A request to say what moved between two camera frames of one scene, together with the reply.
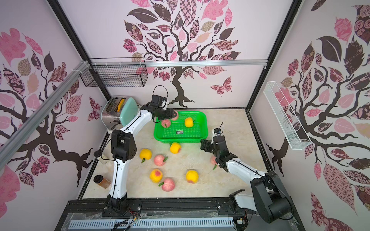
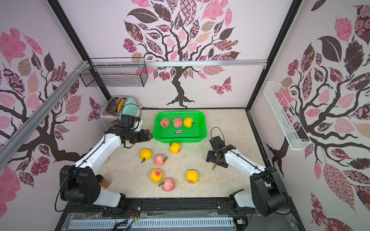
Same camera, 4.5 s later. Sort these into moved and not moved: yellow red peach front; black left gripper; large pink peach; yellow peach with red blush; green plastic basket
Moved: black left gripper; large pink peach
Not moved: green plastic basket; yellow peach with red blush; yellow red peach front
